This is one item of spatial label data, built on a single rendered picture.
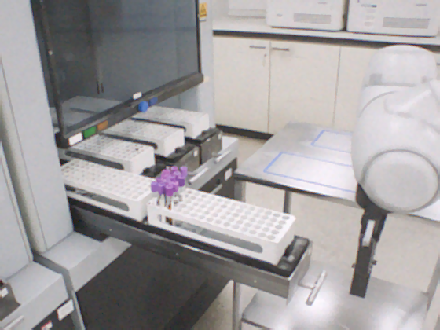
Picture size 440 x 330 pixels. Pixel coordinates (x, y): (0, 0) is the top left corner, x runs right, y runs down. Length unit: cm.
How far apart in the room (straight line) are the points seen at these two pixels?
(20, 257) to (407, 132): 80
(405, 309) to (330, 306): 26
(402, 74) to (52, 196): 75
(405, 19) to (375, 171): 256
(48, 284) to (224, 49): 270
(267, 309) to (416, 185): 108
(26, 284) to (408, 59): 82
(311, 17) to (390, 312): 211
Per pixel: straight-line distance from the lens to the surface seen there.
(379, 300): 158
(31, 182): 94
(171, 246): 88
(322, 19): 305
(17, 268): 98
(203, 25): 142
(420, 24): 296
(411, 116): 47
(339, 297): 155
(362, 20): 299
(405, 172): 44
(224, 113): 350
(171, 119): 137
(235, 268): 82
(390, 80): 60
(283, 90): 323
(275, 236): 78
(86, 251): 100
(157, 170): 114
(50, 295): 95
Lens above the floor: 132
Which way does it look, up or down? 29 degrees down
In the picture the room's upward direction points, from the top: 3 degrees counter-clockwise
